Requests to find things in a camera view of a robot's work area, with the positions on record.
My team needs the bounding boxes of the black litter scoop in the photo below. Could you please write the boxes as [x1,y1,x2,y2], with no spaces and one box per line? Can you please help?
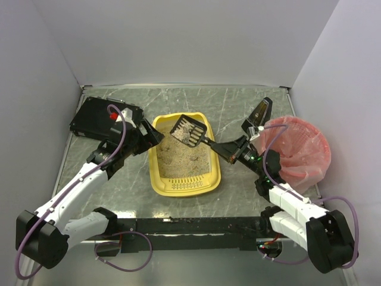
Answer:
[170,114,216,148]

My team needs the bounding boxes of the yellow litter box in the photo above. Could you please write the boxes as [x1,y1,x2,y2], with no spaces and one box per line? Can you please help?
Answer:
[148,112,221,197]

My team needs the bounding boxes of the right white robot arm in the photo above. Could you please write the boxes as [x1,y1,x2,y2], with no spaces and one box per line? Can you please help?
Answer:
[207,136,359,273]

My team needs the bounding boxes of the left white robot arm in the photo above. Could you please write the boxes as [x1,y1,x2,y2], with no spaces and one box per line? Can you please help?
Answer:
[15,119,164,269]

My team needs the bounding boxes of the cat litter pellets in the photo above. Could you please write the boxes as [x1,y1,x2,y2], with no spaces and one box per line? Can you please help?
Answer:
[156,128,210,179]

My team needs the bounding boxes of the black flat box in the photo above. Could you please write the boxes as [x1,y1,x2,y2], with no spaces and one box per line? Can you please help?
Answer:
[70,97,143,141]

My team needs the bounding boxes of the black metronome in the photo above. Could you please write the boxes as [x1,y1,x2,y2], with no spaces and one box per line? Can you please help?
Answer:
[241,97,273,136]

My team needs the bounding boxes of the red basket with bag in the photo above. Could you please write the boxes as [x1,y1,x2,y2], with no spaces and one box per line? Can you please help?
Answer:
[254,116,331,194]

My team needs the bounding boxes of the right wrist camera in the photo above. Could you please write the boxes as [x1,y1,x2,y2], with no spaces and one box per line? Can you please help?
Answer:
[247,126,264,142]

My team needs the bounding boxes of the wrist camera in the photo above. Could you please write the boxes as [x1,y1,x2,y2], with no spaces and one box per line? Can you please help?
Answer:
[110,108,133,124]
[247,126,264,142]

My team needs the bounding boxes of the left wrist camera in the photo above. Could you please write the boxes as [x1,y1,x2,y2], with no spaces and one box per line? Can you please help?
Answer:
[110,108,133,124]

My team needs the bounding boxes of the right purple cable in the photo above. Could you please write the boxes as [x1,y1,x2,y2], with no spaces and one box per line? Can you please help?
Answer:
[255,124,360,269]

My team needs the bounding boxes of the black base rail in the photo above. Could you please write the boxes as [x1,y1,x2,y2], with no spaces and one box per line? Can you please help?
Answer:
[116,216,276,251]

